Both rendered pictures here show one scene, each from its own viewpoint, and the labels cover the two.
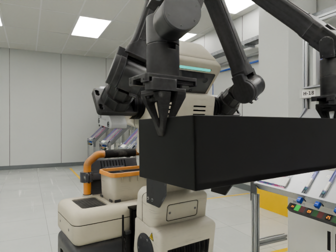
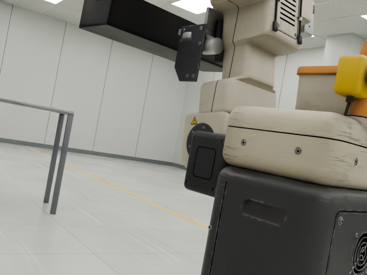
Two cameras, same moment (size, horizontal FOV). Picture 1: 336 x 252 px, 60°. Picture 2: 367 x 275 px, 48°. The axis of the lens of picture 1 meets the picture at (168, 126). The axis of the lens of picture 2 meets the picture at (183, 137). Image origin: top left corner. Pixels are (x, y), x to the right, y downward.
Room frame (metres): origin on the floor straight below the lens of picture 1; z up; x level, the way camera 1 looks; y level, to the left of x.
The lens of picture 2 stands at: (2.11, -0.32, 0.72)
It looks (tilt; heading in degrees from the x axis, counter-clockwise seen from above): 1 degrees up; 172
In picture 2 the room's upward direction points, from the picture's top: 10 degrees clockwise
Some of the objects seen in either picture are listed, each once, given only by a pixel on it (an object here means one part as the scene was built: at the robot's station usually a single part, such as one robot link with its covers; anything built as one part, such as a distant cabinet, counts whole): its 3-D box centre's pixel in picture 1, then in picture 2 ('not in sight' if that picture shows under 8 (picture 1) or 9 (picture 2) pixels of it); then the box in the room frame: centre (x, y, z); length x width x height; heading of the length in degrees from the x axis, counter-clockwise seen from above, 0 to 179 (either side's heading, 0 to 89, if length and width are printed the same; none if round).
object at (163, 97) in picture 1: (167, 109); not in sight; (0.51, 0.00, 1.14); 0.07 x 0.07 x 0.09; 34
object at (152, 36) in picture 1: (163, 31); not in sight; (0.50, 0.01, 1.27); 0.07 x 0.06 x 0.07; 18
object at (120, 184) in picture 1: (130, 182); (345, 102); (1.23, 0.16, 0.87); 0.23 x 0.15 x 0.11; 124
